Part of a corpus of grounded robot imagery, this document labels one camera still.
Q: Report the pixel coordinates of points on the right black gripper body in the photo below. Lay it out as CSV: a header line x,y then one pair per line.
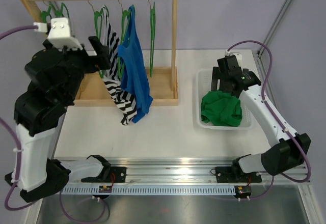
x,y
216,76

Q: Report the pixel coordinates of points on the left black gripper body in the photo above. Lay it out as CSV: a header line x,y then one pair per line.
x,y
79,63

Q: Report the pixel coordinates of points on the green tank top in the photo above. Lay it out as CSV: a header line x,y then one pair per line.
x,y
221,109

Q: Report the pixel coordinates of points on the green hanger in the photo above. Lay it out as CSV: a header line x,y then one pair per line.
x,y
125,19
62,11
152,35
47,17
100,18

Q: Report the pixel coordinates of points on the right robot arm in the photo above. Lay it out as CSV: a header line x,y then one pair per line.
x,y
288,148

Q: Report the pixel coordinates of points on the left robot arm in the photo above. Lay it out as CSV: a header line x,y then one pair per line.
x,y
56,73

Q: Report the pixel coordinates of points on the blue tank top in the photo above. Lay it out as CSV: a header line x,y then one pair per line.
x,y
134,78

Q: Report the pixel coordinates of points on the black white striped tank top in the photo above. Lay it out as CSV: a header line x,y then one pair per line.
x,y
124,100

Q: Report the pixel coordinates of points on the white plastic basket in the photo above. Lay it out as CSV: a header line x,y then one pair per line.
x,y
203,86

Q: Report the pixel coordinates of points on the wooden clothes rack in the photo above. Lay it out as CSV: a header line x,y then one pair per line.
x,y
164,84

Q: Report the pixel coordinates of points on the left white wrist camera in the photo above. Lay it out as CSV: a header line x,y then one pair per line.
x,y
60,33

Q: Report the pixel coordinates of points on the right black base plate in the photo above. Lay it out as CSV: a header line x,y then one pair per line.
x,y
224,174

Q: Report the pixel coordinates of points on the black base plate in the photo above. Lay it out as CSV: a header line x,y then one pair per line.
x,y
224,174
116,174

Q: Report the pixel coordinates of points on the aluminium mounting rail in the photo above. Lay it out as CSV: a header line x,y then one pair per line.
x,y
170,170

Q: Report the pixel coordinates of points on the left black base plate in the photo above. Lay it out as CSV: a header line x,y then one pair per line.
x,y
116,174

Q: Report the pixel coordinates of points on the white slotted cable duct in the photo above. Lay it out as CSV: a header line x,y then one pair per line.
x,y
149,190

